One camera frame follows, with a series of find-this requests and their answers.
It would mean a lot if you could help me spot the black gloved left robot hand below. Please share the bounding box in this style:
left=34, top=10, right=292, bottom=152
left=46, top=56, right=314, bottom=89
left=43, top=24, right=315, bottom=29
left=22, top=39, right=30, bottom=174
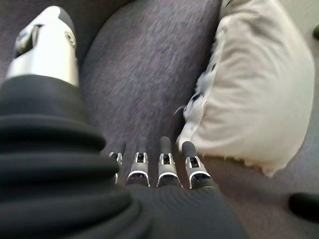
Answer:
left=0, top=5, right=248, bottom=239

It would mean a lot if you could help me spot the white cloth towel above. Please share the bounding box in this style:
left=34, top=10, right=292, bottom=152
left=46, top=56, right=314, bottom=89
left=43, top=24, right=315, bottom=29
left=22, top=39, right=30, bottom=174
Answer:
left=175, top=0, right=316, bottom=177

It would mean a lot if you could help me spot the grey fabric armchair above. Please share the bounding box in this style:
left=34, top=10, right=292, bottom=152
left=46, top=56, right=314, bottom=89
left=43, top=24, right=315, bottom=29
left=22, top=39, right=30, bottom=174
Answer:
left=0, top=0, right=224, bottom=185

